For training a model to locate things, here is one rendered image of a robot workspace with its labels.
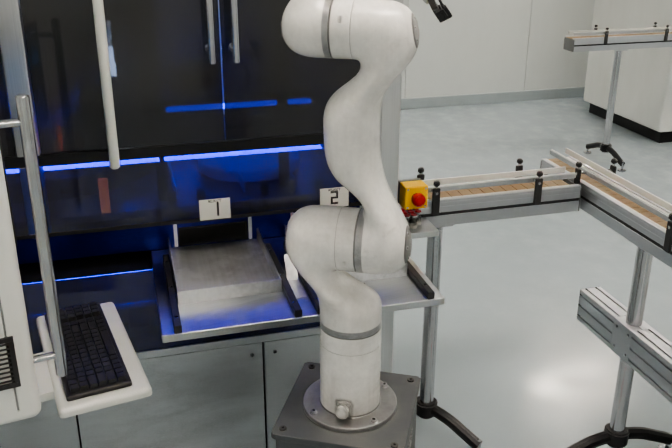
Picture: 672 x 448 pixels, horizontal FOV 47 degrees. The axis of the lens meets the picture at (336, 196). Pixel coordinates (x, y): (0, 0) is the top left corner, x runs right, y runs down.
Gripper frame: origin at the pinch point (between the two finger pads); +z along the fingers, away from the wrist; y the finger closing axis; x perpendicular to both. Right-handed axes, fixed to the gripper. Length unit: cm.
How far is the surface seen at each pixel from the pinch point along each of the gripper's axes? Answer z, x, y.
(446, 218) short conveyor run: 77, 35, -4
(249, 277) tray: 23, 75, -34
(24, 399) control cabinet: -22, 101, -72
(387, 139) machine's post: 36.1, 33.8, 0.8
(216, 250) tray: 26, 87, -18
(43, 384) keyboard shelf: -13, 107, -64
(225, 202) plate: 16, 76, -12
